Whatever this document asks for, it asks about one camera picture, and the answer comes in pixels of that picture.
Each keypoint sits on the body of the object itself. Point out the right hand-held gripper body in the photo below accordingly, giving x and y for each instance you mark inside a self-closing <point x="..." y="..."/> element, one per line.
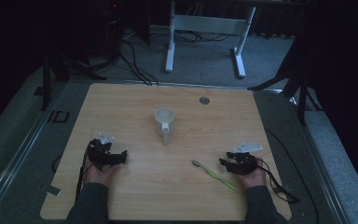
<point x="244" y="165"/>

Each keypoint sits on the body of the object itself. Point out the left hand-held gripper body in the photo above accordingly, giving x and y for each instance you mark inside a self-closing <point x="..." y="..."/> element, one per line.
<point x="98" y="154"/>

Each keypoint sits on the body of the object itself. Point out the green toothbrush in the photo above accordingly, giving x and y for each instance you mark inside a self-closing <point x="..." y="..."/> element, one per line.
<point x="215" y="176"/>

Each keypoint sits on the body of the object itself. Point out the white cup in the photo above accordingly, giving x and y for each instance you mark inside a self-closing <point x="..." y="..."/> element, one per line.
<point x="164" y="124"/>

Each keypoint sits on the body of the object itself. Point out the person's right hand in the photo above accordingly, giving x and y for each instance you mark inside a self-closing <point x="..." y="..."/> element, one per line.
<point x="255" y="180"/>

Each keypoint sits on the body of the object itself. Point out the person's left hand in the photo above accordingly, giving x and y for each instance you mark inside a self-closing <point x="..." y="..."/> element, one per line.
<point x="99" y="177"/>

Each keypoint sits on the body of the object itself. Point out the grey tape piece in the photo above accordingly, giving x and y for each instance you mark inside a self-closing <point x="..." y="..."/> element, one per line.
<point x="52" y="190"/>

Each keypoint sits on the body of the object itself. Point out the grey round table grommet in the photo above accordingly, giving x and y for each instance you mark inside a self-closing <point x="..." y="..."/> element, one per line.
<point x="204" y="100"/>

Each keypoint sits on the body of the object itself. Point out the black tripod stand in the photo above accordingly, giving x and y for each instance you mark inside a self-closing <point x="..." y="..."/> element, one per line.
<point x="301" y="93"/>
<point x="46" y="81"/>

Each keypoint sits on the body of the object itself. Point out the black computer tower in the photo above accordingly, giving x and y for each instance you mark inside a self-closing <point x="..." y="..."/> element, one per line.
<point x="113" y="28"/>

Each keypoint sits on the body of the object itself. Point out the metal floor rail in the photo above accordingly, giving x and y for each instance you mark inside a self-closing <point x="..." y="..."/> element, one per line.
<point x="320" y="168"/>
<point x="18" y="149"/>

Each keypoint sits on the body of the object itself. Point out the white desk frame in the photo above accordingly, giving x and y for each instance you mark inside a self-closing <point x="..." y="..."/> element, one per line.
<point x="209" y="24"/>

